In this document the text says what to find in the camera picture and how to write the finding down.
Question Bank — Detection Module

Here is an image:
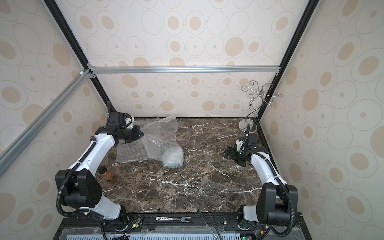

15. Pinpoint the bubble wrap sheet around orange plate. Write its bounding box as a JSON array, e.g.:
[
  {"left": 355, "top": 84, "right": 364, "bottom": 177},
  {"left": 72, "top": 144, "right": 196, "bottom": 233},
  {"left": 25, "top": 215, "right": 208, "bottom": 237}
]
[{"left": 116, "top": 136, "right": 150, "bottom": 164}]

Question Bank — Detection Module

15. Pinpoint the bubble wrap sheet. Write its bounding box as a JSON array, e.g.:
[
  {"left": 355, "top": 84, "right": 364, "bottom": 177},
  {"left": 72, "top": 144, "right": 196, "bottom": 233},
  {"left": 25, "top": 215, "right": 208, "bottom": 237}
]
[{"left": 142, "top": 116, "right": 180, "bottom": 162}]

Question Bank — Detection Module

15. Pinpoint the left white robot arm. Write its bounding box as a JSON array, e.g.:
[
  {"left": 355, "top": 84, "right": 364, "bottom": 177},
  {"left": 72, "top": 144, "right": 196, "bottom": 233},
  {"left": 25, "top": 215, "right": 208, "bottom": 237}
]
[{"left": 55, "top": 102, "right": 144, "bottom": 225}]

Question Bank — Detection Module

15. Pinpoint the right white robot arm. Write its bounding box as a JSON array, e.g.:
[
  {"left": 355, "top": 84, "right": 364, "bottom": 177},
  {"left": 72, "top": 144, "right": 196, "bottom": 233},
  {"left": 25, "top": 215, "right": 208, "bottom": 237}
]
[{"left": 223, "top": 124, "right": 298, "bottom": 240}]

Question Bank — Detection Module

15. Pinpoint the amber glass jar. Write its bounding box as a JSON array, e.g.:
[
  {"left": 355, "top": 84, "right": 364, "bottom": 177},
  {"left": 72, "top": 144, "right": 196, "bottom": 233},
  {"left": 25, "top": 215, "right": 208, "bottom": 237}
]
[{"left": 98, "top": 166, "right": 114, "bottom": 181}]

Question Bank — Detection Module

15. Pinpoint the black base platform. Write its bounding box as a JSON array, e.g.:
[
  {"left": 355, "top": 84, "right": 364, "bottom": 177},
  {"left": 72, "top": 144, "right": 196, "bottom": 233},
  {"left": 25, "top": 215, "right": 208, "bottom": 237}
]
[{"left": 52, "top": 212, "right": 313, "bottom": 240}]

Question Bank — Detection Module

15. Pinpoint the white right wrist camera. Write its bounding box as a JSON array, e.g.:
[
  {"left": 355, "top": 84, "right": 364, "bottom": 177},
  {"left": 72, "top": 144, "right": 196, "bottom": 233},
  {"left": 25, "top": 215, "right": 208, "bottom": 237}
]
[{"left": 235, "top": 140, "right": 244, "bottom": 152}]

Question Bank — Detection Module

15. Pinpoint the chrome wire mug tree stand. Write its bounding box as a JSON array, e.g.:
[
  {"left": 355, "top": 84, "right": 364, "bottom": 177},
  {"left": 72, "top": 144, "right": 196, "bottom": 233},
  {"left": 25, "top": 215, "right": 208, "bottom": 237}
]
[{"left": 239, "top": 80, "right": 283, "bottom": 133}]

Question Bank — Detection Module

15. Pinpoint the fork with patterned handle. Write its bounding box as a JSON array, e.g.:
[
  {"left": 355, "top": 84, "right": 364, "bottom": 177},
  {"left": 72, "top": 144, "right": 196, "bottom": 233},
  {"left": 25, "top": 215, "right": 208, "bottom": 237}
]
[{"left": 156, "top": 217, "right": 192, "bottom": 223}]

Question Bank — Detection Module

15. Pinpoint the aluminium rail back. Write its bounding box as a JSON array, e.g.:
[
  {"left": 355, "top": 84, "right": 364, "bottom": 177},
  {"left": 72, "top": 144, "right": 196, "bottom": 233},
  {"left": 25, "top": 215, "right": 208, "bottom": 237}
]
[{"left": 91, "top": 66, "right": 280, "bottom": 74}]

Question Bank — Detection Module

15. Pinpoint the aluminium rail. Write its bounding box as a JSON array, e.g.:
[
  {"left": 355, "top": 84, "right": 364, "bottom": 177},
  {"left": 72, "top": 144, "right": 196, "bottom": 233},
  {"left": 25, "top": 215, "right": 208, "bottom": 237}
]
[
  {"left": 91, "top": 66, "right": 280, "bottom": 74},
  {"left": 1, "top": 69, "right": 91, "bottom": 175}
]

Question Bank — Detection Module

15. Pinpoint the black frame post back left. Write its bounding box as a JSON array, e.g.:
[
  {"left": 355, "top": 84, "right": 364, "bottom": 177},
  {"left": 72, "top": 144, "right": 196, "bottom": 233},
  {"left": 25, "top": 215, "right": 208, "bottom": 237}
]
[{"left": 44, "top": 0, "right": 116, "bottom": 112}]

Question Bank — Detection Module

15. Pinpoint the black frame post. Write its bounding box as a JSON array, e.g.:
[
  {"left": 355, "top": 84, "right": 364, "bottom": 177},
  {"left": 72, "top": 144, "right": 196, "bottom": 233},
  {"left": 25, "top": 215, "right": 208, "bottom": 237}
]
[
  {"left": 257, "top": 0, "right": 320, "bottom": 122},
  {"left": 44, "top": 0, "right": 116, "bottom": 112}
]

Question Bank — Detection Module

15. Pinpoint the aluminium rail left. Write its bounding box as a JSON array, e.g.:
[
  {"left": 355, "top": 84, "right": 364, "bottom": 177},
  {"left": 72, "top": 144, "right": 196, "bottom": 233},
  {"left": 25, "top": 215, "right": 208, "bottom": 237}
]
[{"left": 1, "top": 69, "right": 91, "bottom": 175}]

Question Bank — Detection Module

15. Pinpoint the black frame post back right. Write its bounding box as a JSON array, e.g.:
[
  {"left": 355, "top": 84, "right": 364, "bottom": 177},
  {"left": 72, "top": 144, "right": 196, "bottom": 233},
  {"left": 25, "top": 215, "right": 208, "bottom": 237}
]
[{"left": 257, "top": 0, "right": 320, "bottom": 122}]

